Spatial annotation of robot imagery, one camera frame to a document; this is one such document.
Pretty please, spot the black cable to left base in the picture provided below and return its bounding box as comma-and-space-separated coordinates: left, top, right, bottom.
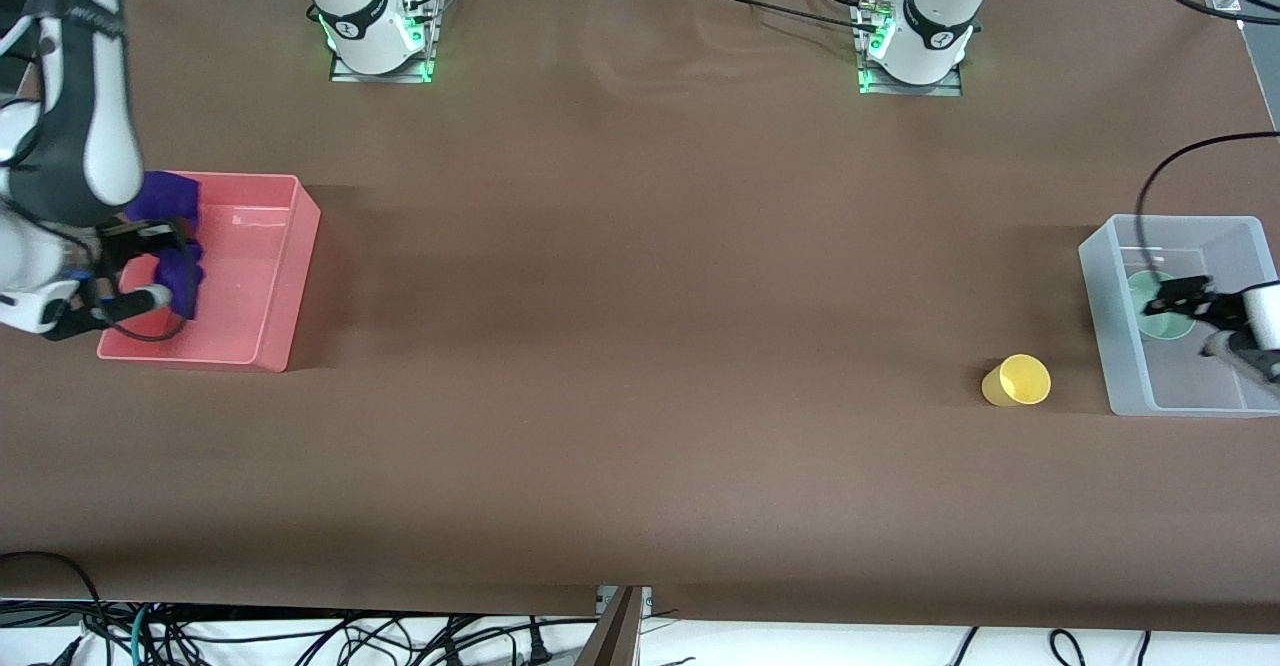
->
690, 0, 886, 35

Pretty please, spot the black floor cable loop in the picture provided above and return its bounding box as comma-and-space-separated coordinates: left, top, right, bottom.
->
0, 551, 106, 666

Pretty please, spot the teal floor cable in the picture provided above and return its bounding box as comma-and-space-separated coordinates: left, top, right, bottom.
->
124, 604, 153, 666

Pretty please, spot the brown table support post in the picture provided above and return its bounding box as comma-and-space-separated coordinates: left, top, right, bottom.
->
578, 586, 653, 666

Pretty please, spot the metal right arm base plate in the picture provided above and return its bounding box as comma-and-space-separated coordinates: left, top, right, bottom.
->
329, 0, 438, 85

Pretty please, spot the purple microfibre cloth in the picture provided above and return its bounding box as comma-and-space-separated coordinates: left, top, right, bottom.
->
124, 171, 207, 323

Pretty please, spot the translucent grey plastic bin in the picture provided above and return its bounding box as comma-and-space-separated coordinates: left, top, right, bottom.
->
1078, 214, 1280, 418

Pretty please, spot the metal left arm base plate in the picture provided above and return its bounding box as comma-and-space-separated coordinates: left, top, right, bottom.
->
857, 0, 964, 98

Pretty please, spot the yellow plastic cup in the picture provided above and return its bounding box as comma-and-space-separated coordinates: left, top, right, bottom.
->
981, 354, 1052, 408

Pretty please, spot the pink plastic bin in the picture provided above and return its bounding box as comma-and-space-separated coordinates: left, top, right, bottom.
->
96, 172, 322, 374

